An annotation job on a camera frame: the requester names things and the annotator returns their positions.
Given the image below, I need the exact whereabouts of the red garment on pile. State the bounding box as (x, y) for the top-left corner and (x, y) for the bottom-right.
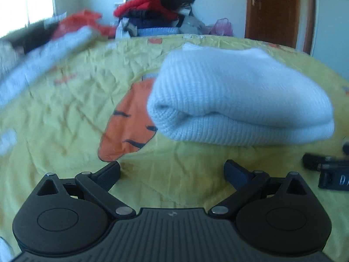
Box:
(113, 0), (178, 21)

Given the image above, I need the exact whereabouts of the orange red plastic bag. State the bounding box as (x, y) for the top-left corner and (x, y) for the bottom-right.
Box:
(51, 10), (116, 40)

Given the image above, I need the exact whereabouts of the black clothing by window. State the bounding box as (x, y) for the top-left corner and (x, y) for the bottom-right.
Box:
(10, 22), (59, 54)

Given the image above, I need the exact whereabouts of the yellow carrot print bedsheet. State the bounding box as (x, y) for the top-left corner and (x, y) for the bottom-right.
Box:
(1, 35), (348, 261)

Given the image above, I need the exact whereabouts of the white wardrobe with flowers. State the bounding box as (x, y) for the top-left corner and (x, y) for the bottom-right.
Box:
(311, 0), (348, 79)

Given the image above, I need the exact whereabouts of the dark navy garment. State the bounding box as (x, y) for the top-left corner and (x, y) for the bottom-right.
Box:
(122, 10), (178, 29)

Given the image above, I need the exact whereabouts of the white patterned cloth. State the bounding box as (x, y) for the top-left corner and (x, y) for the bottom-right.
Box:
(1, 26), (101, 108)

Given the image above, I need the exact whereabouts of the bright window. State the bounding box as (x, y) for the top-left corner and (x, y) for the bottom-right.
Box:
(0, 0), (55, 37)

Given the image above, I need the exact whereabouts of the brown wooden door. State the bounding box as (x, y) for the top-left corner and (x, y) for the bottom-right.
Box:
(245, 0), (316, 54)

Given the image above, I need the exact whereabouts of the white knit sweater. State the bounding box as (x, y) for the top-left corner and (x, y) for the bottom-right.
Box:
(147, 43), (335, 146)

